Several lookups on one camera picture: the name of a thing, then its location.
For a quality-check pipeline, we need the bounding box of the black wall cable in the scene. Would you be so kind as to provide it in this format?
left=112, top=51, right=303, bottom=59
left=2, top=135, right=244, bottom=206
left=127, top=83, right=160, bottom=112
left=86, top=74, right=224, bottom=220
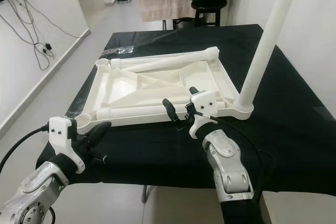
left=5, top=0, right=90, bottom=70

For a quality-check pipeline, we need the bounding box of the beige cloth covered table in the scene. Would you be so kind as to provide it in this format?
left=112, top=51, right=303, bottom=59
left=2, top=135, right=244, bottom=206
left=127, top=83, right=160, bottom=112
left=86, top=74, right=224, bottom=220
left=136, top=0, right=195, bottom=23

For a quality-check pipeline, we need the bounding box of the grey metal table frame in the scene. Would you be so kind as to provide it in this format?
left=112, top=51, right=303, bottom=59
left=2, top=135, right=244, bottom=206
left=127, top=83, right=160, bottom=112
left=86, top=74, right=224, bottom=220
left=141, top=184, right=150, bottom=204

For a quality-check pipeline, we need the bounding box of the clear plastic sheet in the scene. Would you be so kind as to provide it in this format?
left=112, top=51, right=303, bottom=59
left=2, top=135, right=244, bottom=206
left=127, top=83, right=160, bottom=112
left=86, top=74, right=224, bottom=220
left=102, top=47, right=134, bottom=56

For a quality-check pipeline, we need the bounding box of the white plastic table top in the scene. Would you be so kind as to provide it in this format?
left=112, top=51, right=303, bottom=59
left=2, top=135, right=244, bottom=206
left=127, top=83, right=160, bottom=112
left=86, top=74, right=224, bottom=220
left=79, top=46, right=255, bottom=129

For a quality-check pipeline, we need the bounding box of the black tablecloth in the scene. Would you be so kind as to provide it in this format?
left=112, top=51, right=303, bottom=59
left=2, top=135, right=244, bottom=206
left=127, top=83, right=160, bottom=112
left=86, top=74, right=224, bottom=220
left=37, top=24, right=336, bottom=193

